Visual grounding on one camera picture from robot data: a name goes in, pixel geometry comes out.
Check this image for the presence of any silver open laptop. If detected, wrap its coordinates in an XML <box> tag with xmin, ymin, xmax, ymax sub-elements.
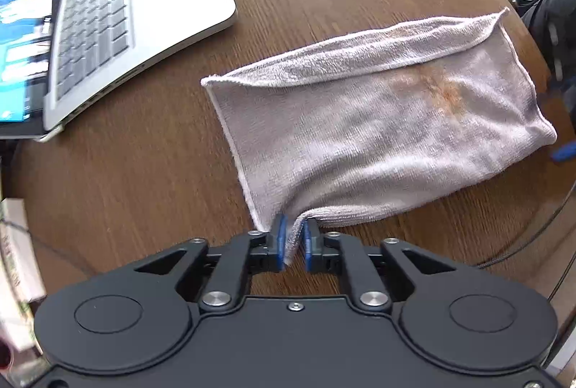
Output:
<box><xmin>1</xmin><ymin>0</ymin><xmax>236</xmax><ymax>140</ymax></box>

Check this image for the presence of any grey terry towel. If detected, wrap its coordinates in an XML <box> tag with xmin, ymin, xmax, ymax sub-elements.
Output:
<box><xmin>201</xmin><ymin>12</ymin><xmax>558</xmax><ymax>263</ymax></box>

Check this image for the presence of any black cable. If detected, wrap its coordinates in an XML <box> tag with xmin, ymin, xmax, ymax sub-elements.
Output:
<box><xmin>471</xmin><ymin>180</ymin><xmax>576</xmax><ymax>303</ymax></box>

